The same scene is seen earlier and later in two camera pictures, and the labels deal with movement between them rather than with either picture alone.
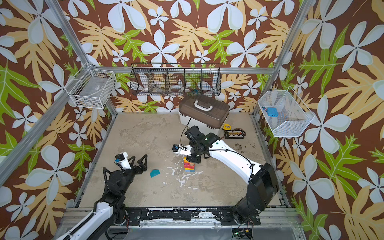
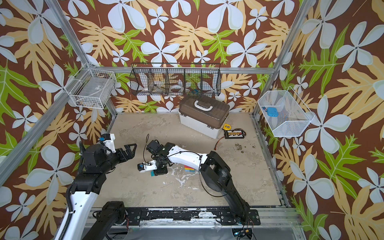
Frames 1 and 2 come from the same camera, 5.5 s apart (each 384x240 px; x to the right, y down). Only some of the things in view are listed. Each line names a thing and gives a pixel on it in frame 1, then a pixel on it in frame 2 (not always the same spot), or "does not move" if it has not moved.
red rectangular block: x=190 y=166 does not move
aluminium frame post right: x=286 y=50 does not move
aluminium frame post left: x=81 y=51 does not move
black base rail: x=222 y=216 does not move
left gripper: x=142 y=168 → x=130 y=154
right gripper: x=194 y=154 → x=157 y=148
